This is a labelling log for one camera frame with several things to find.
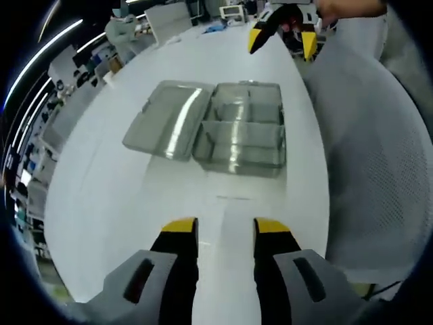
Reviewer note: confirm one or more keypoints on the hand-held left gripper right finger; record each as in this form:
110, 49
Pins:
304, 291

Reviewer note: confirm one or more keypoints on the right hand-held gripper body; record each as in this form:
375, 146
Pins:
291, 2

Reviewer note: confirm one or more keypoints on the long clear plastic divider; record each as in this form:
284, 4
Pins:
250, 105

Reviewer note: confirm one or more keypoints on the white paper cup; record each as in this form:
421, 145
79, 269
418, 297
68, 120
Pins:
109, 80

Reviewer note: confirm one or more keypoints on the transparent grey guide fixture box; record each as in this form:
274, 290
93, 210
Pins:
162, 118

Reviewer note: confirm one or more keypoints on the white desk partition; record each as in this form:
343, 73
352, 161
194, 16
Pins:
167, 23

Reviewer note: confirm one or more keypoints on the person's right hand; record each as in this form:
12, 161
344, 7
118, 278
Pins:
345, 6

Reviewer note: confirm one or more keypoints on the grey mesh chair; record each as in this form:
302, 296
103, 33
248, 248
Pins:
365, 152

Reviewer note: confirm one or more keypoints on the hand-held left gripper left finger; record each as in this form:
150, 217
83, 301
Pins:
135, 294

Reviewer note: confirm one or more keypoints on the blue cloth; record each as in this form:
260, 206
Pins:
213, 28

